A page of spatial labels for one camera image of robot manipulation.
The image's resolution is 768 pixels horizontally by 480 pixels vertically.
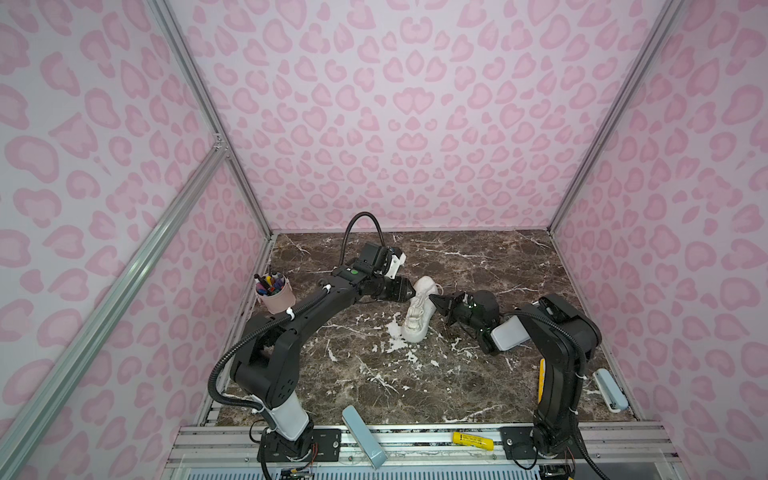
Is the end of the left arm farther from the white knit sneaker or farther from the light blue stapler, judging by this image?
the light blue stapler

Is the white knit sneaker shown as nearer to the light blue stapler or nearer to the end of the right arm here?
the end of the right arm

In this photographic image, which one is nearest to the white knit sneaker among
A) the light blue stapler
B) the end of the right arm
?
the end of the right arm

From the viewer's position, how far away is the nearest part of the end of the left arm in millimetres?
747

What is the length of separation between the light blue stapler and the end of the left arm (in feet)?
1.91

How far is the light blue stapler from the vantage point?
0.77 m

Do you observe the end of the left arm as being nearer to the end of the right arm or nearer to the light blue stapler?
the end of the right arm
